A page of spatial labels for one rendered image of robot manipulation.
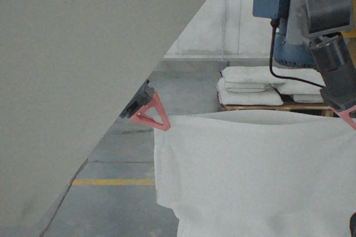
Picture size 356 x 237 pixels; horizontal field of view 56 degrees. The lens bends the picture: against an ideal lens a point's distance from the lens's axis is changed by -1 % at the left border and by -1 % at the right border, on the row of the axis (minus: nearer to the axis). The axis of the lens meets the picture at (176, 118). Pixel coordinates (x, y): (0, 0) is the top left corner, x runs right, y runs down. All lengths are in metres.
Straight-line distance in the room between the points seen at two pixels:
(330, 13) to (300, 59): 0.34
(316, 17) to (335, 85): 0.13
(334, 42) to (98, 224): 1.74
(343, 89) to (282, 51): 0.33
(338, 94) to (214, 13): 5.05
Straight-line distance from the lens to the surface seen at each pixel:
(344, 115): 0.70
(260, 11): 0.93
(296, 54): 0.95
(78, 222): 2.15
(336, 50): 0.65
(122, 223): 2.09
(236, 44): 5.77
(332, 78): 0.66
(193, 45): 5.70
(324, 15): 0.63
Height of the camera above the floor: 1.28
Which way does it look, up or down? 21 degrees down
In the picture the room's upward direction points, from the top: straight up
